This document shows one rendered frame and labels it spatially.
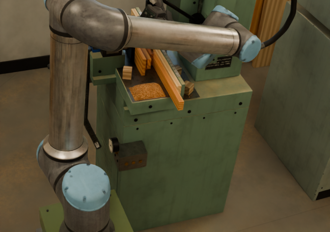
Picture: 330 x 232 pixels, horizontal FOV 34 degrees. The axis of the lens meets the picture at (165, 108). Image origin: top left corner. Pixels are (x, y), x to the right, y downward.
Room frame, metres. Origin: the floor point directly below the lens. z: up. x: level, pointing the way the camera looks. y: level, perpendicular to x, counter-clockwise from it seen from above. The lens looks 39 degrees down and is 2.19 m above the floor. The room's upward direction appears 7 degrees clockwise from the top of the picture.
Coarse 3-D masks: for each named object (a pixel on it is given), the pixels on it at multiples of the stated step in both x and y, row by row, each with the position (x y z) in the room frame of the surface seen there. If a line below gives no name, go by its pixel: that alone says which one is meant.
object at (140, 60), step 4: (136, 48) 1.85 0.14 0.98; (136, 52) 1.85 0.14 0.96; (140, 52) 1.82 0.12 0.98; (136, 56) 1.84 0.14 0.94; (140, 56) 1.80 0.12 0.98; (136, 60) 1.84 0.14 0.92; (140, 60) 1.79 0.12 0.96; (144, 60) 1.78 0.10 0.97; (136, 64) 1.84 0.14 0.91; (140, 64) 1.79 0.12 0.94; (144, 64) 1.78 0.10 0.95; (140, 68) 1.79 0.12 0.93; (144, 68) 1.78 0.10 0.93; (140, 72) 1.78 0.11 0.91; (144, 72) 1.78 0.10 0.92
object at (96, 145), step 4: (88, 48) 1.82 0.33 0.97; (88, 52) 1.81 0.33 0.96; (88, 56) 1.81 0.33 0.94; (88, 60) 1.80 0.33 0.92; (88, 64) 1.80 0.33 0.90; (88, 68) 1.80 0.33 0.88; (88, 72) 1.80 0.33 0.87; (88, 76) 1.80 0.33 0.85; (88, 80) 1.80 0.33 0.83; (88, 84) 1.80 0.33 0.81; (88, 88) 1.80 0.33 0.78; (88, 92) 1.80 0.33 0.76; (88, 96) 1.80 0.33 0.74; (84, 108) 1.78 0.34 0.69; (84, 112) 1.78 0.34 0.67; (84, 116) 1.77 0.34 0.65; (84, 120) 1.77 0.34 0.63; (84, 124) 1.76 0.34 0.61; (88, 124) 1.76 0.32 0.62; (88, 128) 1.75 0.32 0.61; (88, 132) 1.74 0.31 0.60; (92, 132) 1.73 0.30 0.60; (92, 136) 1.72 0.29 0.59; (92, 140) 1.71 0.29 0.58; (96, 140) 1.71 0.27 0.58; (96, 144) 1.69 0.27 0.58; (100, 144) 1.70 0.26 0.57; (96, 148) 1.68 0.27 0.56
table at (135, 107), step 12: (120, 72) 1.78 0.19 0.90; (132, 72) 1.79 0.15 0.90; (156, 72) 1.81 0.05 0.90; (96, 84) 1.75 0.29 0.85; (120, 84) 1.73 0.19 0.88; (132, 84) 1.71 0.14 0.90; (132, 96) 1.63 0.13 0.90; (168, 96) 1.66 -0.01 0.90; (132, 108) 1.59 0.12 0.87; (144, 108) 1.61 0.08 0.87; (156, 108) 1.63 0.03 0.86; (168, 108) 1.66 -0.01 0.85
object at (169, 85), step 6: (156, 54) 1.88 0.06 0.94; (156, 60) 1.83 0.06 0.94; (156, 66) 1.82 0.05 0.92; (162, 66) 1.80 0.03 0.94; (162, 72) 1.76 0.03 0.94; (162, 78) 1.75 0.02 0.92; (168, 78) 1.72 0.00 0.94; (168, 84) 1.69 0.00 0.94; (168, 90) 1.68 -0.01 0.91; (174, 90) 1.65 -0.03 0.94; (174, 96) 1.62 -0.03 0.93; (180, 96) 1.62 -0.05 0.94; (174, 102) 1.62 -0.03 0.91; (180, 102) 1.58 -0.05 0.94; (180, 108) 1.58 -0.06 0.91
